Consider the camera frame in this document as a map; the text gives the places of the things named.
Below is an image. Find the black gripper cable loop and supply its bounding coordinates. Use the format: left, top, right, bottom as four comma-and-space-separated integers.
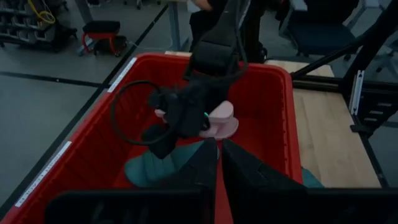
110, 80, 175, 147

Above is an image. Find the red rolling stool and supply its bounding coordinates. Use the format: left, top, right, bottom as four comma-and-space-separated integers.
77, 20, 128, 58

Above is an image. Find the black metal table frame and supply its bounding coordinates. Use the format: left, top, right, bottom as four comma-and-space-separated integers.
290, 0, 398, 189

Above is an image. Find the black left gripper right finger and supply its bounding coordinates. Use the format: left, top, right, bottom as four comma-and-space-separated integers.
221, 138, 308, 192

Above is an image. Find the green slide sandal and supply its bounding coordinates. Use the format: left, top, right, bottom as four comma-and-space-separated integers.
300, 167, 325, 189
124, 140, 220, 189

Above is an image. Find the red plastic bin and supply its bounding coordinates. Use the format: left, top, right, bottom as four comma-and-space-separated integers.
0, 52, 304, 224

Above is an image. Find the yellow cable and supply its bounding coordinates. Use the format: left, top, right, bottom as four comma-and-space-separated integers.
27, 0, 56, 25

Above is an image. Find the grey desk leg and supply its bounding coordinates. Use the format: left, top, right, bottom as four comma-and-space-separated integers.
167, 0, 191, 51

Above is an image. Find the pink slide sandal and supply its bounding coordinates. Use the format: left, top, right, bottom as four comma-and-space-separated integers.
154, 100, 240, 141

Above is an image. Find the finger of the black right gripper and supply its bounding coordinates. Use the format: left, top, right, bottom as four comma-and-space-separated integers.
141, 124, 180, 160

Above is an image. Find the office chair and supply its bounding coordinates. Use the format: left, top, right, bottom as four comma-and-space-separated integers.
278, 0, 363, 59

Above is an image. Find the dark storage shelf rack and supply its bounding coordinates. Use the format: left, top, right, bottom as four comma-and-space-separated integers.
0, 0, 78, 53

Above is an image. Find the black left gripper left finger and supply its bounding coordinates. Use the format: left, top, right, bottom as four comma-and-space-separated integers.
155, 138, 220, 191

